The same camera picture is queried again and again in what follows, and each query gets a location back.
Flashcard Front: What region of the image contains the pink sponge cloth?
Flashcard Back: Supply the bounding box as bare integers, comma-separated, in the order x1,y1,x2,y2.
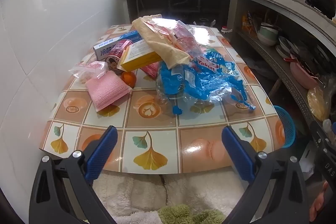
85,70,132,112

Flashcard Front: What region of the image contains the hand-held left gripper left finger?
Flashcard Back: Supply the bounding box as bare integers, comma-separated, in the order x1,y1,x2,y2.
31,126,118,224

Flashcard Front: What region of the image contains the dark pot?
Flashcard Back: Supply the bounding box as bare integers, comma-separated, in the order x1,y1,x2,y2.
194,18,216,27

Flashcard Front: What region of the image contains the stack of plates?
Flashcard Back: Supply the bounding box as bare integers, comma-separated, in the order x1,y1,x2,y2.
276,36,298,59

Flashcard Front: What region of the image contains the green and white fleece robe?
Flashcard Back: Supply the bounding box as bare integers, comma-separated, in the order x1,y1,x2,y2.
92,171,247,224

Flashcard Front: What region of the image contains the orange fruit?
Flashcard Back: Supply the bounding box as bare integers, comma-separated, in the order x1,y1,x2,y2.
120,71,137,88

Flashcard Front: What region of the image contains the stack of bowls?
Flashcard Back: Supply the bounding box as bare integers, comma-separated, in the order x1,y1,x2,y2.
257,26,279,46

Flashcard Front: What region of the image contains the red print clear plastic bag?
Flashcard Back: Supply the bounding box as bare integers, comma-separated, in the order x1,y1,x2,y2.
143,20,200,59

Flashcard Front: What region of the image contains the yellow bag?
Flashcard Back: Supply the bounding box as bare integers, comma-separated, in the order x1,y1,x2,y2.
307,85,331,122

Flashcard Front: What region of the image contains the orange packet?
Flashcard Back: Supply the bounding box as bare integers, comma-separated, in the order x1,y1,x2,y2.
241,14,259,33

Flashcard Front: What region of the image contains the yellow cardboard box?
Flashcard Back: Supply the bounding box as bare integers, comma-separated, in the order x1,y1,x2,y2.
117,39,163,72

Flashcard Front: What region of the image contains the blue and white carton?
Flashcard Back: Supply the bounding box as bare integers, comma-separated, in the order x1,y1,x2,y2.
93,30,141,61

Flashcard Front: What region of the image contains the patterned tablecloth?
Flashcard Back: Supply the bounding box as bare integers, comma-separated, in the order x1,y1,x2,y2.
39,24,286,174

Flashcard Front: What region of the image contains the pink basin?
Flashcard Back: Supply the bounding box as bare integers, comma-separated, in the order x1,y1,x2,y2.
290,56,319,89

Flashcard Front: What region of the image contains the blue plastic basket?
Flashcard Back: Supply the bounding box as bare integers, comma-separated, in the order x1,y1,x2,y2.
273,105,297,148

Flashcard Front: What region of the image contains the person's right hand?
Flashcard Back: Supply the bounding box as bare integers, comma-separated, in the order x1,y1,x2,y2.
309,181,332,220

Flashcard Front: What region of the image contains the blue plastic wrapper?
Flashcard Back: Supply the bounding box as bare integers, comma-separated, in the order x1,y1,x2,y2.
157,48,256,115

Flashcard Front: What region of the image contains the red drink can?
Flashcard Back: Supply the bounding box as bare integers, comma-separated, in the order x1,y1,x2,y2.
104,39,135,75

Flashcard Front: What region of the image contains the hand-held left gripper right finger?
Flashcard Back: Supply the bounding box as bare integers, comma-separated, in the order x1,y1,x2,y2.
221,126,309,224

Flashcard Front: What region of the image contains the clear zip bag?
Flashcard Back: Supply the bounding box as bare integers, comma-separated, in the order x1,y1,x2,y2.
69,61,109,84

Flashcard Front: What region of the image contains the tan paper bag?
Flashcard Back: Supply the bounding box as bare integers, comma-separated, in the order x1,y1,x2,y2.
132,14,191,69

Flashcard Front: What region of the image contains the clear plastic bottle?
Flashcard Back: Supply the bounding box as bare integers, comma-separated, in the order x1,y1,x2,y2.
155,64,210,115

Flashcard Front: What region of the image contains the perforated metal shelf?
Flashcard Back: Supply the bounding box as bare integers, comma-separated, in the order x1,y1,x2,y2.
238,30,331,135

